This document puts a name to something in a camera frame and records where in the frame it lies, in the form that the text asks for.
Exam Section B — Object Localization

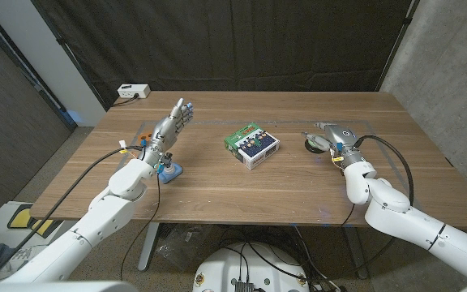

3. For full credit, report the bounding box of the white robot torso edge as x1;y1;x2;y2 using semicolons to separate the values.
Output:
0;281;139;292

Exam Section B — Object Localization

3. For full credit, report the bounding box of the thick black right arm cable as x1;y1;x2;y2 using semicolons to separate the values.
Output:
353;135;415;208

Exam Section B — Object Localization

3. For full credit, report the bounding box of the grey table leg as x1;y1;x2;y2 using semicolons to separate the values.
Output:
137;221;161;272
341;225;371;280

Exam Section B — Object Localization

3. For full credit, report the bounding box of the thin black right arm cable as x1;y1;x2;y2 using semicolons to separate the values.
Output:
340;203;357;227

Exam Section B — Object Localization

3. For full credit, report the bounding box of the blue base joystick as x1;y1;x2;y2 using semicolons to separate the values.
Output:
156;152;184;185

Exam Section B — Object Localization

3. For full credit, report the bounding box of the black curtain backdrop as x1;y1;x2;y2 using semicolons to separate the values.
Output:
30;0;421;110

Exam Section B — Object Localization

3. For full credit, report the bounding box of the white power strip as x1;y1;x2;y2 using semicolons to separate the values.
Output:
117;84;152;100

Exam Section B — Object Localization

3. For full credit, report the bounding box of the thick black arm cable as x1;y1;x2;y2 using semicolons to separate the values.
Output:
353;135;415;208
0;145;144;283

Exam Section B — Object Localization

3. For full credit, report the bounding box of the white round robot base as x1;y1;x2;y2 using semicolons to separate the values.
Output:
192;242;311;292

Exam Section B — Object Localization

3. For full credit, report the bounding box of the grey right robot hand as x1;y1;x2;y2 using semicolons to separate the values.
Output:
301;122;363;170

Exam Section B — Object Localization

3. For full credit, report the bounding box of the grey and white sneaker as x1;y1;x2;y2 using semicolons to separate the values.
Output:
0;243;52;281

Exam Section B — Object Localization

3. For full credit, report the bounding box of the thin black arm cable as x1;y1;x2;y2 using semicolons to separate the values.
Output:
340;203;357;227
118;173;162;281

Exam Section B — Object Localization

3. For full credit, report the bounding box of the green and navy printed package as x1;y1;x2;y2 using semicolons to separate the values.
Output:
223;122;281;171

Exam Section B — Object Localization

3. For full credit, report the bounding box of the green button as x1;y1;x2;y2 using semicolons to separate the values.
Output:
304;135;328;155

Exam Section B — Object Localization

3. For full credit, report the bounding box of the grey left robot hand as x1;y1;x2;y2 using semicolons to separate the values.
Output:
144;97;195;166

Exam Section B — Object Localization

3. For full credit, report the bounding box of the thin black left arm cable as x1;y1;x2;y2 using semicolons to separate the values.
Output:
118;173;162;281

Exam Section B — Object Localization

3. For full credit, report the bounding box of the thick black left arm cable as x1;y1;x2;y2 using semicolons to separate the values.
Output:
0;145;144;283

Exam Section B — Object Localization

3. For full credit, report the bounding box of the black power strip cable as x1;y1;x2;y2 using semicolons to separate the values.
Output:
111;93;139;108

